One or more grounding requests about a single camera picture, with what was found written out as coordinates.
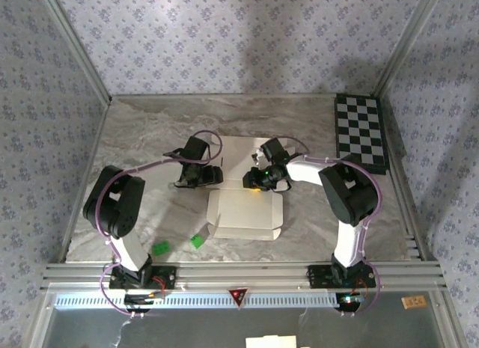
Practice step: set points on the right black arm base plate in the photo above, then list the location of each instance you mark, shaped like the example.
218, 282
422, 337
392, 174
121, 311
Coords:
318, 277

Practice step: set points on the white lilac paper box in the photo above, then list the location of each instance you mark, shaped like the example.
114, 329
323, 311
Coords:
243, 213

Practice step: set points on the orange label tag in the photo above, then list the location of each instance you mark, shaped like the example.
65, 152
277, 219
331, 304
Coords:
413, 302

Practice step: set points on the aluminium side rail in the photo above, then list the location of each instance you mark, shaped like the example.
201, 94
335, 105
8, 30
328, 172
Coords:
399, 146
97, 138

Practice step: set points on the black grey checkerboard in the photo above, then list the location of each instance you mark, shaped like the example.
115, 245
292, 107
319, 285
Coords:
359, 127

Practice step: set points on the black electronics board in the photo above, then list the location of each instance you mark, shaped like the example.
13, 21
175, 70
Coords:
138, 298
350, 303

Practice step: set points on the small green toy brick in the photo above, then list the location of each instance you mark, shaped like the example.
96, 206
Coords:
197, 241

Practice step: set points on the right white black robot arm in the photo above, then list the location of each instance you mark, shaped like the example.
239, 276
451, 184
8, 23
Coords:
348, 243

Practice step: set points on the left aluminium frame post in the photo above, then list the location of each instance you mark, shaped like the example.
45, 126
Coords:
78, 48

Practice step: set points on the right black electronics board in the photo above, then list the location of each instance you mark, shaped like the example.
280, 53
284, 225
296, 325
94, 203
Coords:
350, 303

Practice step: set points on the red black triangle marker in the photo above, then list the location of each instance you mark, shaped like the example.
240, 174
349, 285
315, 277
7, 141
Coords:
238, 295

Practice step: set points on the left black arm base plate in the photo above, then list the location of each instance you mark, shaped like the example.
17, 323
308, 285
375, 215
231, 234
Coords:
168, 278

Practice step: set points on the right aluminium frame post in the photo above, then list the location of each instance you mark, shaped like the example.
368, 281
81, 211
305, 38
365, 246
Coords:
408, 41

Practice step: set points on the thin aluminium rail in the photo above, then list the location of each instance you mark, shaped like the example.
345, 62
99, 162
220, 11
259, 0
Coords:
232, 96

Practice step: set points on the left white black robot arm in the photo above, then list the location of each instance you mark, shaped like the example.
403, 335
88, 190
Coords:
127, 250

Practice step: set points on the cream flat cardboard sheet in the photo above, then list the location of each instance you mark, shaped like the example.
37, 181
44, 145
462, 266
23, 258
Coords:
269, 342

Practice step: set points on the wide ribbed aluminium rail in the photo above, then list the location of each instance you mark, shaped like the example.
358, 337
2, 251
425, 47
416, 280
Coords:
239, 275

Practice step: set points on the aluminium frame post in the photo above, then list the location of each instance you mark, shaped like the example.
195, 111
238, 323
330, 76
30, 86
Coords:
408, 41
78, 48

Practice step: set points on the left black electronics board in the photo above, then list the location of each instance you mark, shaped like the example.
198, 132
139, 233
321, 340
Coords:
138, 298

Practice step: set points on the large green toy brick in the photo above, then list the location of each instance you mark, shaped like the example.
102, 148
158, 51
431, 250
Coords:
161, 248

